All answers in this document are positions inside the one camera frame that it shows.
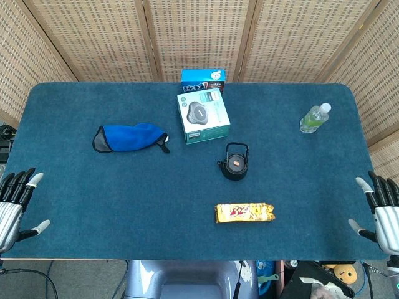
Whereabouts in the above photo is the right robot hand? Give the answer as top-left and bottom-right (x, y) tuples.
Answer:
(348, 170), (399, 255)

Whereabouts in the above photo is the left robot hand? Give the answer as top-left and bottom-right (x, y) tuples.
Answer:
(0, 167), (51, 254)

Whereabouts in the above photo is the black cast iron teapot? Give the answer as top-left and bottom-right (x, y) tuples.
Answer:
(217, 142), (250, 181)

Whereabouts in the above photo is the yellow plush toy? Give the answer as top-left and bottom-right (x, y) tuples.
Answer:
(333, 264), (358, 285)

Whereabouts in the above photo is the black equipment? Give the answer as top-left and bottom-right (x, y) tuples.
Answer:
(0, 123), (17, 163)

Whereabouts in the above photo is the black bag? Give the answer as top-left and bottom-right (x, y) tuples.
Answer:
(279, 260), (356, 299)

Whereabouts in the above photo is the blue felt table mat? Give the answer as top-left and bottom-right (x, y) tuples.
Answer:
(2, 82), (392, 261)

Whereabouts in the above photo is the clear plastic bottle green label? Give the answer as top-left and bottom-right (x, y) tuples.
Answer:
(299, 102), (332, 134)

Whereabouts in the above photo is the blue plastic container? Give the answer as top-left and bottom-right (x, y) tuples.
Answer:
(256, 260), (277, 295)

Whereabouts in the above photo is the blue cloth pouch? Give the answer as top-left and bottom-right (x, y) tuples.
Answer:
(92, 123), (171, 154)

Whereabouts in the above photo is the yellow snack packet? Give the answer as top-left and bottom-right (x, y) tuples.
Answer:
(214, 202), (276, 224)

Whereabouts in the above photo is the grey-blue robot torso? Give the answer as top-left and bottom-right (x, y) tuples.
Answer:
(124, 260), (260, 299)

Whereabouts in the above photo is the white speaker product box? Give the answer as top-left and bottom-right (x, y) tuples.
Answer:
(176, 87), (231, 145)

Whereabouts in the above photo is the blue cartoon print box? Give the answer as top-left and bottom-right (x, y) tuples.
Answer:
(181, 69), (226, 94)

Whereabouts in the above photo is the woven rattan folding screen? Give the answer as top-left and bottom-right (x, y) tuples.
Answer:
(0, 0), (399, 184)

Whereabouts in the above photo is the black floor cable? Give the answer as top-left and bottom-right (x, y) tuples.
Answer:
(0, 268), (59, 299)

